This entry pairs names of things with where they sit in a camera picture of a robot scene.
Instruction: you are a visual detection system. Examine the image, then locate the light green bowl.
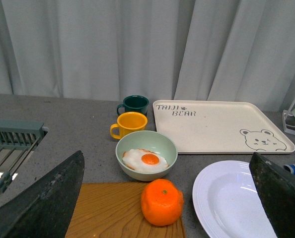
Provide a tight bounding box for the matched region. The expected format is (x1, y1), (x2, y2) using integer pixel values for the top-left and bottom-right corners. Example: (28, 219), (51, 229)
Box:
(115, 130), (178, 181)

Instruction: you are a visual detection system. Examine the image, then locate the white ribbed plate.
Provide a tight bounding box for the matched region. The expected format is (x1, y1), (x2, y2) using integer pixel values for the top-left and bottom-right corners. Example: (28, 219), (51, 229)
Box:
(192, 161), (276, 238)

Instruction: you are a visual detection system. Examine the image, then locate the wooden cutting board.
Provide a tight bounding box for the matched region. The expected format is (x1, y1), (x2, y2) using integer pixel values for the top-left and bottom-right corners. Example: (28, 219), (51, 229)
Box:
(66, 182), (186, 238)

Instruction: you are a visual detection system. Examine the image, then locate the orange mandarin fruit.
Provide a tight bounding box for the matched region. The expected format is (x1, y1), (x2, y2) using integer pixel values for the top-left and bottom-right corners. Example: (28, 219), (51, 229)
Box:
(141, 178), (184, 226)

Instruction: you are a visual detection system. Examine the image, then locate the grey-green dish rack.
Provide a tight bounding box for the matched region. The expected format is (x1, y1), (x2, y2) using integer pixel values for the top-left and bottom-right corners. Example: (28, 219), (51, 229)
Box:
(0, 119), (48, 195)

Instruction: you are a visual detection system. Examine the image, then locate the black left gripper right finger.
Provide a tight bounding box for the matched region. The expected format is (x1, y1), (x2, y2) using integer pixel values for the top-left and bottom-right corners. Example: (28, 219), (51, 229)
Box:
(249, 152), (295, 238)

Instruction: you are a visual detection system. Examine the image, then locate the beige bear tray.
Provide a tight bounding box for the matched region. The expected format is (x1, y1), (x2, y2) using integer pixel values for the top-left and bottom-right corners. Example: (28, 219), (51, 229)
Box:
(153, 100), (295, 154)

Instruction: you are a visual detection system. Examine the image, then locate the white wire rack stand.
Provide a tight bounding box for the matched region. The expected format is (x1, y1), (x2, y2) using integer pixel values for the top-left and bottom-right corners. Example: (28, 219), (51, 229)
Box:
(282, 71), (295, 139)

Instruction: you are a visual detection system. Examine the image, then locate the yellow mug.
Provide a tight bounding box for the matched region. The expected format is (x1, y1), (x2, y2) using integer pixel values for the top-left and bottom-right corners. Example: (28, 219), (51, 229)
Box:
(110, 112), (148, 139)

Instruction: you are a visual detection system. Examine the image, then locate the white curtain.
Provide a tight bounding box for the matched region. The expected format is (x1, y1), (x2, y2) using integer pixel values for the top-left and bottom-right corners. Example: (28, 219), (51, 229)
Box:
(0, 0), (295, 111)

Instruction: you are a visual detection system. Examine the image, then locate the fake fried egg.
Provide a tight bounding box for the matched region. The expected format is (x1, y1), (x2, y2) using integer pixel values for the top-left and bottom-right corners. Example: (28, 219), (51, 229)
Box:
(122, 149), (169, 173)

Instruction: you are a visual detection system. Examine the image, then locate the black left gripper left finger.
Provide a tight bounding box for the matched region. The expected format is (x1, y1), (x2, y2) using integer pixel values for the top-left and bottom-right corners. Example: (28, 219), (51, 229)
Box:
(0, 151), (84, 238)

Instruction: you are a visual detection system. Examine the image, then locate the dark green mug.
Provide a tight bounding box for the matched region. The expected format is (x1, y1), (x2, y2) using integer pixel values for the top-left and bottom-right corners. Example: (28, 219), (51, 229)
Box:
(117, 95), (149, 116)

